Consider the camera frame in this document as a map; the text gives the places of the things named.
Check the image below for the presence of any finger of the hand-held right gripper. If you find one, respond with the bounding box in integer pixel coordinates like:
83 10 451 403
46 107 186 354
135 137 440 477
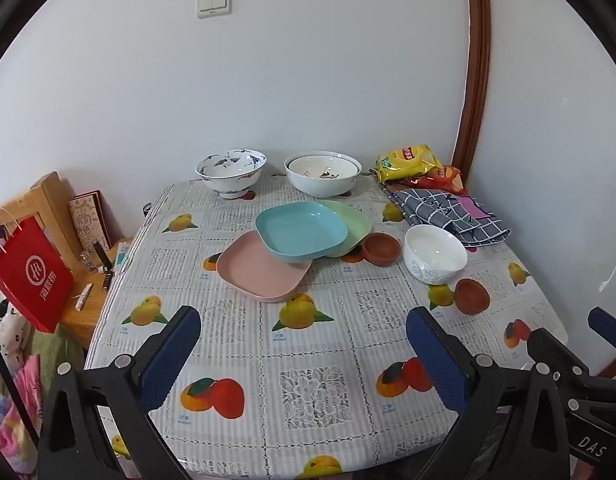
587 306 616 361
527 327 596 396

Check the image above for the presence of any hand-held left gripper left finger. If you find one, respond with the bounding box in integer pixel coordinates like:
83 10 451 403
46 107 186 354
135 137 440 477
36 305 203 480

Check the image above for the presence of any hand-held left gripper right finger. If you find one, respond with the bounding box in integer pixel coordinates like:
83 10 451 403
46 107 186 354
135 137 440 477
405 306 571 480

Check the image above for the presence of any small brown clay bowl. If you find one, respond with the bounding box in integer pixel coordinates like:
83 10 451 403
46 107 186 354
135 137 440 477
454 278 491 316
360 232 404 267

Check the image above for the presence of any white bowl with grey flowers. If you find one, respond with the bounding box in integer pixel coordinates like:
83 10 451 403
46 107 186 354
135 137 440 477
403 224 469 286

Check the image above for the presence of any pink square plate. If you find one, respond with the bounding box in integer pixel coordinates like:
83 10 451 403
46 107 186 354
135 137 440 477
216 230 314 304

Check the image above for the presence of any green square plate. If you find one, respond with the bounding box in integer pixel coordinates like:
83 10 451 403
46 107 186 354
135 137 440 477
315 200 373 259

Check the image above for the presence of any blue square plate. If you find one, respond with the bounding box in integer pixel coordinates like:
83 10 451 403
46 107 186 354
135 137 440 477
254 202 349 262

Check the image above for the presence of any wooden baseboard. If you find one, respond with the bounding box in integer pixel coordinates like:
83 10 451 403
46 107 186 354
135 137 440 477
593 349 616 378

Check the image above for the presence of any white and blue booklet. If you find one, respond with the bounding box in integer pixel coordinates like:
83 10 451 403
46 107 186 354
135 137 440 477
113 242 134 273

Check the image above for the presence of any fruit print tablecloth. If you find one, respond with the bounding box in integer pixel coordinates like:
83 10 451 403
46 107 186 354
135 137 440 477
83 175 569 480

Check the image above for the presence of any grey checkered cloth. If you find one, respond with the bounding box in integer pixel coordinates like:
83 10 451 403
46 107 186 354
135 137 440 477
385 187 512 248

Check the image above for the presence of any pink sponge cloth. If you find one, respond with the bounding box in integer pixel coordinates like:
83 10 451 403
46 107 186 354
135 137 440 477
455 195 491 220

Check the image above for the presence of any patterned book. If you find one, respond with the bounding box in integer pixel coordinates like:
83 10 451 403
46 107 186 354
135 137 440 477
68 190 121 261

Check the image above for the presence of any red paper bag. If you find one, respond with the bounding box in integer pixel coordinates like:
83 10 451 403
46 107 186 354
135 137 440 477
0 208 75 333

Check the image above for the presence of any red chip bag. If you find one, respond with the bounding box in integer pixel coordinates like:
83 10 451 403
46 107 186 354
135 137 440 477
413 165 468 195

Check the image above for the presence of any blue patterned white bowl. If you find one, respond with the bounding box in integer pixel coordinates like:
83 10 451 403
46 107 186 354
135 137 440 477
195 149 267 200

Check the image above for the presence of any yellow chip bag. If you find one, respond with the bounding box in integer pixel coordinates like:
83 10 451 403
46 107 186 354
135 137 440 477
375 144 445 184

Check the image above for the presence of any wooden side table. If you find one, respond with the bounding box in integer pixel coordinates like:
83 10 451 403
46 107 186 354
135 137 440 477
0 171 136 351

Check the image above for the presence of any large white bowl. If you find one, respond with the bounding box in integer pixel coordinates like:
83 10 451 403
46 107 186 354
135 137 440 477
284 151 363 198

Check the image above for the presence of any white bowl with printed inside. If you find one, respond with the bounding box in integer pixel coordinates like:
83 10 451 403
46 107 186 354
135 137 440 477
288 155 360 181

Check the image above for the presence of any wooden door frame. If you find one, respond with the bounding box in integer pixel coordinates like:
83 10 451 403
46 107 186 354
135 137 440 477
453 0 491 181

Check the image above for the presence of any white light switch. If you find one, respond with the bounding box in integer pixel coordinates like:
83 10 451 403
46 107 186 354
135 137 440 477
196 0 233 19

